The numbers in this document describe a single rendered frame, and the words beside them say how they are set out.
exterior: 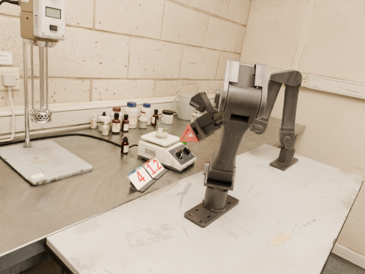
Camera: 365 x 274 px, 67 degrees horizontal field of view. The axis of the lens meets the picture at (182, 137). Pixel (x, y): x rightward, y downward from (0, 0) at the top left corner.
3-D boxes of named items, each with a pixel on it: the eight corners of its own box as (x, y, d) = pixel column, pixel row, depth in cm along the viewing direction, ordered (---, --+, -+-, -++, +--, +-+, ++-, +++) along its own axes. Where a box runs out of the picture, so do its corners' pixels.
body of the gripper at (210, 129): (189, 123, 89) (207, 112, 86) (202, 118, 98) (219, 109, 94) (198, 141, 89) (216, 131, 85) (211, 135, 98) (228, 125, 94)
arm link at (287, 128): (278, 145, 122) (286, 69, 113) (277, 141, 128) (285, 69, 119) (294, 147, 120) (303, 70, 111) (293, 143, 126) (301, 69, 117)
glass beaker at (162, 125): (169, 141, 106) (171, 120, 104) (155, 140, 105) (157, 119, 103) (166, 136, 112) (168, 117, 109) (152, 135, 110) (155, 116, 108)
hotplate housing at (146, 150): (195, 163, 111) (199, 144, 109) (180, 173, 100) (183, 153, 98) (150, 147, 120) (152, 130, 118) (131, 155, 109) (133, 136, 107)
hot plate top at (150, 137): (181, 139, 112) (181, 137, 111) (165, 147, 101) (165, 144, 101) (156, 132, 117) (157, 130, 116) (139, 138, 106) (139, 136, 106)
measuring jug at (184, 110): (176, 121, 169) (180, 97, 164) (166, 116, 179) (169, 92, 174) (200, 120, 179) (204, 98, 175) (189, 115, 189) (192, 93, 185)
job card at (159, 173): (168, 170, 101) (169, 160, 100) (157, 180, 93) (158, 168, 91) (152, 166, 103) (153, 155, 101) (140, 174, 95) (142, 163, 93)
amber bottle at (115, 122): (110, 131, 134) (111, 111, 131) (118, 131, 135) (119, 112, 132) (112, 134, 130) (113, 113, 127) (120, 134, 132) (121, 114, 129)
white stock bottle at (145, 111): (149, 122, 158) (151, 103, 155) (151, 125, 152) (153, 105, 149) (138, 121, 156) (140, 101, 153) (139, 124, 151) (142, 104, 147)
